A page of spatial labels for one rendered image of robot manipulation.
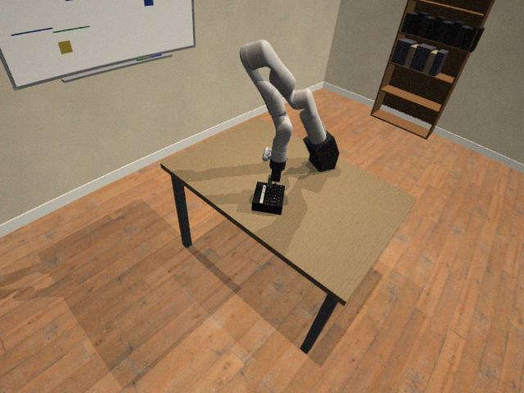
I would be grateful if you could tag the black lighting desk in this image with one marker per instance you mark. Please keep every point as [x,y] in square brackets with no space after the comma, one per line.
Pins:
[268,199]

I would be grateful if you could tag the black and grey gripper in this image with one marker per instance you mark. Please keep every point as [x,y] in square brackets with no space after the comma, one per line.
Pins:
[277,164]

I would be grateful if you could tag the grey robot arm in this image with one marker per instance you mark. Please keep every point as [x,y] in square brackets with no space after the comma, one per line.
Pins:
[260,54]

